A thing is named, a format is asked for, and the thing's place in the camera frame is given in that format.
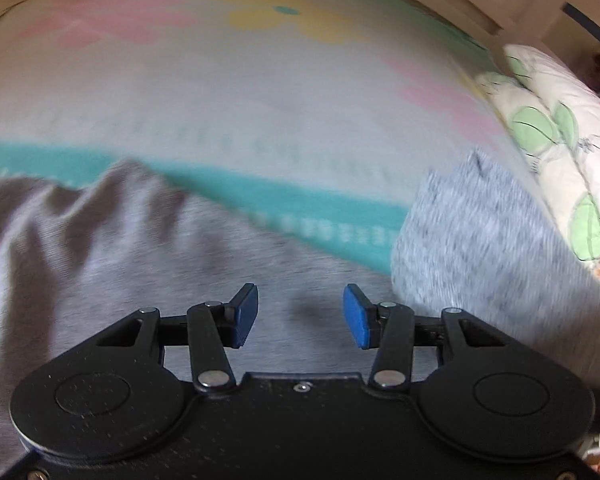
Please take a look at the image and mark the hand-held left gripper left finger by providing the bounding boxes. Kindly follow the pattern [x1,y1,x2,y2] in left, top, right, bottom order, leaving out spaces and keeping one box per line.
[96,282,259,395]

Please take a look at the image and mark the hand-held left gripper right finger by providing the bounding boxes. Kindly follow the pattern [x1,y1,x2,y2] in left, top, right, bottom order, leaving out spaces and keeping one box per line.
[342,282,509,394]

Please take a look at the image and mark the grey pants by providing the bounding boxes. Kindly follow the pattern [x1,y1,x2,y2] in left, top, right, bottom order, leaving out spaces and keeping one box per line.
[0,147,600,480]

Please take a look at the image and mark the pastel floral blanket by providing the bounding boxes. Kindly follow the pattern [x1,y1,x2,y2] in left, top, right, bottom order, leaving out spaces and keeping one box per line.
[0,0,600,311]

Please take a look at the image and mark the white leaf print folded quilt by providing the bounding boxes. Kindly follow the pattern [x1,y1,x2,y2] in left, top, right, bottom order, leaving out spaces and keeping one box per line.
[474,43,600,289]

